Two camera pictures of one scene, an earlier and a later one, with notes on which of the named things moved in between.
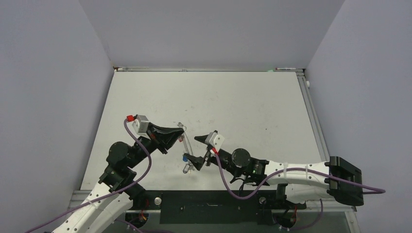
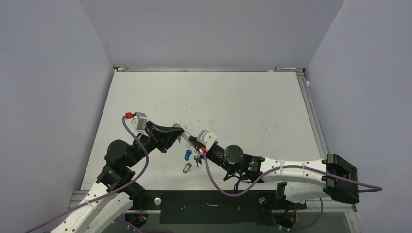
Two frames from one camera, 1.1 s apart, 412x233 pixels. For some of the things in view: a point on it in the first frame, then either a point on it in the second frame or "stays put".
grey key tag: [186, 168] stays put
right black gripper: [199, 160] → [197, 144]
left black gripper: [163, 137] stays put
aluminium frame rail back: [200, 69] stays put
